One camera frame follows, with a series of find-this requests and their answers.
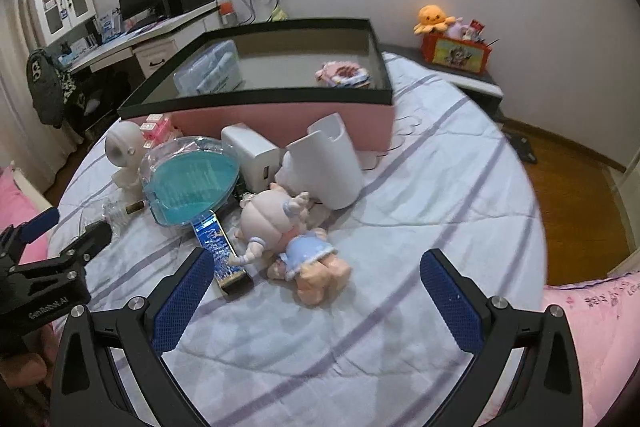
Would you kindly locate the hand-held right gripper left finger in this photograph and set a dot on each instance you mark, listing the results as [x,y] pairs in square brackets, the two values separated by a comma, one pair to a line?
[185,302]

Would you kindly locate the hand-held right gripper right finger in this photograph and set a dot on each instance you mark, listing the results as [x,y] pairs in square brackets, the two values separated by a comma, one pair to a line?
[450,302]

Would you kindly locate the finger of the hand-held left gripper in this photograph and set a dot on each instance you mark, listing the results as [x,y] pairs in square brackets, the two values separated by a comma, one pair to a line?
[95,234]
[42,219]

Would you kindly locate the clear glass jar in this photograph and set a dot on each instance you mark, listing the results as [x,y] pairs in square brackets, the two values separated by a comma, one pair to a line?
[112,214]

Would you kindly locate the blue patterned box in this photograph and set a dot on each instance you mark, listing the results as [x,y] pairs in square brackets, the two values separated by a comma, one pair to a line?
[220,252]

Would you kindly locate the white plush toy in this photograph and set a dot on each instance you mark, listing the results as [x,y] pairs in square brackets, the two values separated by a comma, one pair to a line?
[122,147]

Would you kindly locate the clear heart-shaped blue case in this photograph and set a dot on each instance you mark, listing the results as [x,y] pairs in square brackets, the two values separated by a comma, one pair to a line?
[190,182]

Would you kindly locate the small pink packet box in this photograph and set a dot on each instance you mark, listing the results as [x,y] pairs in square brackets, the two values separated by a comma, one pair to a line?
[155,129]

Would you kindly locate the doll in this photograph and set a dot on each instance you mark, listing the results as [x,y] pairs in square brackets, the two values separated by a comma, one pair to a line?
[270,212]

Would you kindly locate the white power adapter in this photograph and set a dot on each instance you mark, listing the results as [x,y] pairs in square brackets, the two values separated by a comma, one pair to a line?
[250,152]

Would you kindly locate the white plastic cup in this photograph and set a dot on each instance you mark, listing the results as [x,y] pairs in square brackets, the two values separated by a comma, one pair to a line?
[325,167]

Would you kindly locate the pink box with black rim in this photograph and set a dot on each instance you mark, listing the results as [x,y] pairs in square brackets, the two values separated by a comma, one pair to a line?
[280,122]

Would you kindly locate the person's left hand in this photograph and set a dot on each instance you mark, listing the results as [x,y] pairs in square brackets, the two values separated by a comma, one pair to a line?
[20,367]

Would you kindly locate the pink cloth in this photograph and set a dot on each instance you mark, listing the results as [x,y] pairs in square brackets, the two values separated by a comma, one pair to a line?
[15,197]

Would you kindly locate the small brown bottle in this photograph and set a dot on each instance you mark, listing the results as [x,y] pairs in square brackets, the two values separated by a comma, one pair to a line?
[135,206]

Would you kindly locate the striped white bed sheet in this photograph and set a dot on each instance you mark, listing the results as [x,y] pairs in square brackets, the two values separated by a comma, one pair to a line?
[400,207]

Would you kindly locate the black office chair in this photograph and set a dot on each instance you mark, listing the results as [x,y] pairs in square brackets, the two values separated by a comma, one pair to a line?
[100,102]

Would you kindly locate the black patterned jacket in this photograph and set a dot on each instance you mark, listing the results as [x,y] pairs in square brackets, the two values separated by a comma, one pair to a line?
[47,87]

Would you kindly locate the pink printed quilt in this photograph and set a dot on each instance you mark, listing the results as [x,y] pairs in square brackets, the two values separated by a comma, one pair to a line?
[600,332]

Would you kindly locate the black floor scale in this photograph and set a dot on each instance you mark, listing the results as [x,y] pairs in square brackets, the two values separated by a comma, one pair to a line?
[522,149]

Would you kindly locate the white drawer cabinet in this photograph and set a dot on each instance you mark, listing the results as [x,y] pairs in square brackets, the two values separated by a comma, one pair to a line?
[152,57]

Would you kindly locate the clear plastic storage box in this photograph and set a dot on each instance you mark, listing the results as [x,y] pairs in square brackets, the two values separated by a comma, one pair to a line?
[215,67]

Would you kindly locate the white glass-door cabinet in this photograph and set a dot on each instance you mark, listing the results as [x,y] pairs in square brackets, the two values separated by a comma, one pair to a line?
[62,2]

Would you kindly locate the white desk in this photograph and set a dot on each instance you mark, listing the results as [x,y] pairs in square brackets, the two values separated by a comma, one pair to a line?
[165,27]

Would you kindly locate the grey and white nightstand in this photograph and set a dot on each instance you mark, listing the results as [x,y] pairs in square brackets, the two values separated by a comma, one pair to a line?
[470,79]

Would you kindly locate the red printed storage box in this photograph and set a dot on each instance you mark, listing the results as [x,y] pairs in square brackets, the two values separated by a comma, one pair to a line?
[455,52]

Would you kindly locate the pink building block toy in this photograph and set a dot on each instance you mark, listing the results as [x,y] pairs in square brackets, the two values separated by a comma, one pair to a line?
[345,74]

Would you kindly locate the bottle with orange cap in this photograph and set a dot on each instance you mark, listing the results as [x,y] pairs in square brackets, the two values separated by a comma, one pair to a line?
[228,13]

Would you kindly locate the pink plush toy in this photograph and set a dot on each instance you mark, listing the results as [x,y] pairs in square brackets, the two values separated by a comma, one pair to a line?
[457,29]

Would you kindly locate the orange octopus plush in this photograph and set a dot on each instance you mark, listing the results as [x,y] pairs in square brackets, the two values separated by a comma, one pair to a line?
[432,17]

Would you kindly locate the yellow-green small object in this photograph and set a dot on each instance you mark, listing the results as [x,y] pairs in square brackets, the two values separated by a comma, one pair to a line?
[280,14]

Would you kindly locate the white bed frame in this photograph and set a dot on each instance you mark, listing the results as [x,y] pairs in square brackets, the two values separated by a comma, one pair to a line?
[35,194]

